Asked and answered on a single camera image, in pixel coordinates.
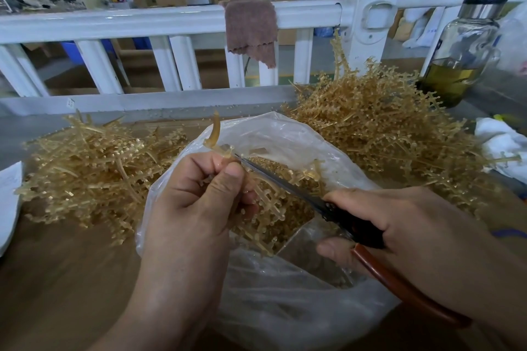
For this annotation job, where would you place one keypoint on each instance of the person's right hand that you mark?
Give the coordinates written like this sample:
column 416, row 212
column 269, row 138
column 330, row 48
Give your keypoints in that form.
column 436, row 235

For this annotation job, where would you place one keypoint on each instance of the person's left hand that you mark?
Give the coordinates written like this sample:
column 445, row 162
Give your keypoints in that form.
column 185, row 231

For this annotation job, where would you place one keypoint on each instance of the person's right thumb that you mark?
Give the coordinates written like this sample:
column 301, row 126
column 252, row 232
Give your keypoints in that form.
column 335, row 250

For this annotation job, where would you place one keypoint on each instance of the person's left thumb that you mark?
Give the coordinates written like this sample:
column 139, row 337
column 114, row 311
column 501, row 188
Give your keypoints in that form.
column 224, row 190

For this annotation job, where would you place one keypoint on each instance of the amber plastic sprue strip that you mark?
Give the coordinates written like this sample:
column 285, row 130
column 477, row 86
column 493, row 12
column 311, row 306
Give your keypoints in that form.
column 214, row 132

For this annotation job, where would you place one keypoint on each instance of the person's left forearm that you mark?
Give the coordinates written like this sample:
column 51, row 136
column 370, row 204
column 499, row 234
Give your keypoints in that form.
column 164, row 313

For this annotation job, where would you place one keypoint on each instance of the person's right forearm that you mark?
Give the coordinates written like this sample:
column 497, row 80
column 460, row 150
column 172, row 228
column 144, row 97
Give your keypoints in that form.
column 506, row 293

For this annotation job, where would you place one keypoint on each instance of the amber sprues inside bag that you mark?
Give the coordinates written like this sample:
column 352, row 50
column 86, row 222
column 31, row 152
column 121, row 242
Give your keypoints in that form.
column 296, row 206

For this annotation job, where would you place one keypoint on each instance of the clear plastic bag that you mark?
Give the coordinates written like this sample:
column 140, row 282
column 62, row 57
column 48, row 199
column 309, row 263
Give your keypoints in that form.
column 288, row 305

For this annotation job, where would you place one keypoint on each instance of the flat pile of amber sprues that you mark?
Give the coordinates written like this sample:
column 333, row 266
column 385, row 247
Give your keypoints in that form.
column 99, row 174

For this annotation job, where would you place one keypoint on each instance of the tall pile of amber sprues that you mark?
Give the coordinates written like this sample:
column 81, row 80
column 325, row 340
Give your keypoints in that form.
column 391, row 128

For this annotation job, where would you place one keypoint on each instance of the brown cloth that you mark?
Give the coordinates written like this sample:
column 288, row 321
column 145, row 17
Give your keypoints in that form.
column 251, row 28

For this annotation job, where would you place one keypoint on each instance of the blue strip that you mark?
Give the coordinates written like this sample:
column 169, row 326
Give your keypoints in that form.
column 510, row 233

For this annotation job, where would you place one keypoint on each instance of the white railing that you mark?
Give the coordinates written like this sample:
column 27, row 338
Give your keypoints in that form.
column 164, row 21

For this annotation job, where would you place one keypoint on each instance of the white cloth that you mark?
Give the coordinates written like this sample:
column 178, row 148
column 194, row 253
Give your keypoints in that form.
column 500, row 145

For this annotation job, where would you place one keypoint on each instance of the blue bin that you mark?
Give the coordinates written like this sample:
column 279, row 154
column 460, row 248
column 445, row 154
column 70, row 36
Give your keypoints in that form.
column 74, row 52

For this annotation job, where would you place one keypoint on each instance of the white paper sheet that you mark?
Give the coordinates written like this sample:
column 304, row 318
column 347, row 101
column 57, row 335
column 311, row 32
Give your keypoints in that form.
column 8, row 206

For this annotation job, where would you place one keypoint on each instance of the glass bottle with olive liquid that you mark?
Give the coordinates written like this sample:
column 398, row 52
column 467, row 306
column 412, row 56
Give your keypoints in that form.
column 461, row 58

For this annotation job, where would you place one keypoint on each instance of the white sacks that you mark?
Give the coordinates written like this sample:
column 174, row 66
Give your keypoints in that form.
column 420, row 13

